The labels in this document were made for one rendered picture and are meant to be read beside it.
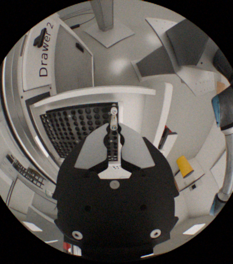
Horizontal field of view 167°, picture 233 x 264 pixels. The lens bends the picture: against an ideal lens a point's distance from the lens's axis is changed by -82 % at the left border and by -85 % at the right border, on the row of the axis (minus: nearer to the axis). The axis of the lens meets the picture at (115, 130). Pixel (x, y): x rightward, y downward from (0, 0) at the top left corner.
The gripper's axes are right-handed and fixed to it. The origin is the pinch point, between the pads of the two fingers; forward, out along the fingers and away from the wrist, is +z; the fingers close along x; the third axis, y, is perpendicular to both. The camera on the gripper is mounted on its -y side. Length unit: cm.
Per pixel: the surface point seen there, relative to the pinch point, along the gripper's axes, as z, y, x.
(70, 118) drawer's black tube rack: 4.8, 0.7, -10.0
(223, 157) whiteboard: -13, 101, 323
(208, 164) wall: 19, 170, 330
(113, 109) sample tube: 3.6, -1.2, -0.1
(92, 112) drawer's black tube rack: 4.8, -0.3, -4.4
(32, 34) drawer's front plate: 2.7, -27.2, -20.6
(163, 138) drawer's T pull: 3.7, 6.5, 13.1
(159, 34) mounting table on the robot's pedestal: 18.8, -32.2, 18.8
